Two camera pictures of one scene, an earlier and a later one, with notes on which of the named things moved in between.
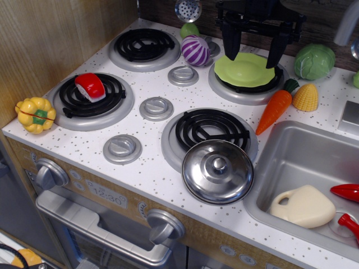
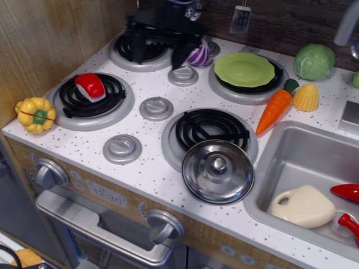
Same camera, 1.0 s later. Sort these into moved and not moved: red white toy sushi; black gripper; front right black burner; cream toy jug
Moved: black gripper
Not moved: front right black burner; cream toy jug; red white toy sushi
